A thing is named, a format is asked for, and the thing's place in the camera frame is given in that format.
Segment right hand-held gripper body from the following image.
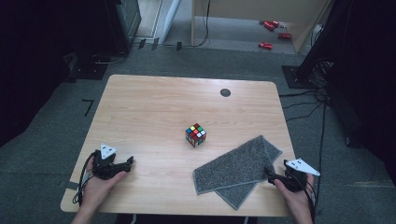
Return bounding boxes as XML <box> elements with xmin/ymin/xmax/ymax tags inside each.
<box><xmin>268</xmin><ymin>158</ymin><xmax>321</xmax><ymax>192</ymax></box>

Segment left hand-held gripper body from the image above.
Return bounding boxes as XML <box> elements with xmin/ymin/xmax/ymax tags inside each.
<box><xmin>92</xmin><ymin>143</ymin><xmax>129</xmax><ymax>181</ymax></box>

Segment grey towel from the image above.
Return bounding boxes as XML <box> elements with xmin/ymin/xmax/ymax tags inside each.
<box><xmin>192</xmin><ymin>134</ymin><xmax>284</xmax><ymax>211</ymax></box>

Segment multicoloured puzzle cube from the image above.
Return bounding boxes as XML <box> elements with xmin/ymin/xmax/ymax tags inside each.
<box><xmin>185</xmin><ymin>122</ymin><xmax>207</xmax><ymax>148</ymax></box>

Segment person's left hand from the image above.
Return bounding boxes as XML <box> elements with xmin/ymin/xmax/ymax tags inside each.
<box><xmin>81</xmin><ymin>157</ymin><xmax>128</xmax><ymax>207</ymax></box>

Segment person's right hand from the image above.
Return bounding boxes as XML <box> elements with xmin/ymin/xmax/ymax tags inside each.
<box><xmin>273</xmin><ymin>173</ymin><xmax>316</xmax><ymax>217</ymax></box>

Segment grey tape strip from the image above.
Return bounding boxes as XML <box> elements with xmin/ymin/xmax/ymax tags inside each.
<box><xmin>58</xmin><ymin>179</ymin><xmax>80</xmax><ymax>191</ymax></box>

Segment black stand base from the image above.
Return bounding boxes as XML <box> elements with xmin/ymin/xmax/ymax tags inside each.
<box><xmin>281</xmin><ymin>64</ymin><xmax>316</xmax><ymax>90</ymax></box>
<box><xmin>64</xmin><ymin>51</ymin><xmax>108</xmax><ymax>83</ymax></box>

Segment dark curtain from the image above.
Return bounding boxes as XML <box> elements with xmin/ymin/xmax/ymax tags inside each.
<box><xmin>297</xmin><ymin>0</ymin><xmax>396</xmax><ymax>188</ymax></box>
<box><xmin>0</xmin><ymin>0</ymin><xmax>117</xmax><ymax>148</ymax></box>

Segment black glass-fronted cabinet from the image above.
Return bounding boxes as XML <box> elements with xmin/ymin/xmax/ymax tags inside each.
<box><xmin>105</xmin><ymin>0</ymin><xmax>143</xmax><ymax>54</ymax></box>

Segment white panel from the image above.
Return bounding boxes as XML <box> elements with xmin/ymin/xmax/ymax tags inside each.
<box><xmin>160</xmin><ymin>0</ymin><xmax>182</xmax><ymax>44</ymax></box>

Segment light wooden furniture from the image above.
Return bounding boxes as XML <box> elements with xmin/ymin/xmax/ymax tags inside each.
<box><xmin>190</xmin><ymin>0</ymin><xmax>332</xmax><ymax>54</ymax></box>

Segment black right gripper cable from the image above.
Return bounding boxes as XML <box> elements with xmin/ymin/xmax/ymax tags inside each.
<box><xmin>290</xmin><ymin>170</ymin><xmax>319</xmax><ymax>222</ymax></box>

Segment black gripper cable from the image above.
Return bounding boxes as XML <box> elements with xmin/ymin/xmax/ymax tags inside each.
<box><xmin>72</xmin><ymin>151</ymin><xmax>97</xmax><ymax>207</ymax></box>
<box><xmin>290</xmin><ymin>170</ymin><xmax>319</xmax><ymax>222</ymax></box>

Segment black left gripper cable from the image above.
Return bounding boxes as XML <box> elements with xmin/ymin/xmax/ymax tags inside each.
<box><xmin>72</xmin><ymin>151</ymin><xmax>97</xmax><ymax>207</ymax></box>

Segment long black floor cable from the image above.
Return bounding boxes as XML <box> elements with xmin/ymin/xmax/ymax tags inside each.
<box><xmin>315</xmin><ymin>101</ymin><xmax>327</xmax><ymax>194</ymax></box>

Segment black floor cables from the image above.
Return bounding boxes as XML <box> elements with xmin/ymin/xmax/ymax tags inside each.
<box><xmin>278</xmin><ymin>87</ymin><xmax>330</xmax><ymax>123</ymax></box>

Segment coiled black cable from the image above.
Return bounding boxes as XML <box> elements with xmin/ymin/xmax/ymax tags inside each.
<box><xmin>91</xmin><ymin>50</ymin><xmax>128</xmax><ymax>65</ymax></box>

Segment black hanging cable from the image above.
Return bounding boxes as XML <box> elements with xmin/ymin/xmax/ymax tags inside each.
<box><xmin>162</xmin><ymin>0</ymin><xmax>212</xmax><ymax>49</ymax></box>

